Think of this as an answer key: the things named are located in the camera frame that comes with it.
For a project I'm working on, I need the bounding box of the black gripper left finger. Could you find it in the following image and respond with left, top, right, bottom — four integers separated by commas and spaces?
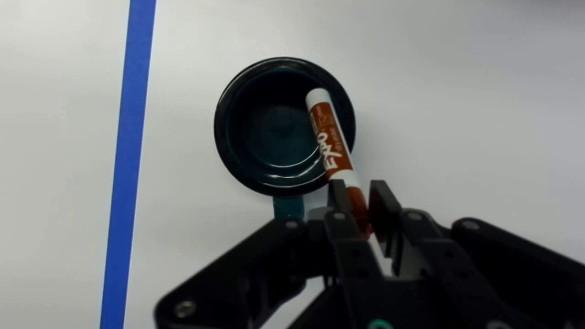
151, 177, 391, 329

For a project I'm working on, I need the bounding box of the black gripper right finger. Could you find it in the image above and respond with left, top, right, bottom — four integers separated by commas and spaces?
367, 177, 585, 329

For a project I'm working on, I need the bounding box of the brown Expo dry-erase marker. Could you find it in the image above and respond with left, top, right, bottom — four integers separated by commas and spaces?
303, 86, 374, 237

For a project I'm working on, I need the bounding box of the dark teal ceramic mug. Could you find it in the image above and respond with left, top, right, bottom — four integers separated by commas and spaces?
212, 55, 358, 223

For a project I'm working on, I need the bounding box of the blue tape line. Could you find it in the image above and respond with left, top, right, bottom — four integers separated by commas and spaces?
96, 0, 159, 329

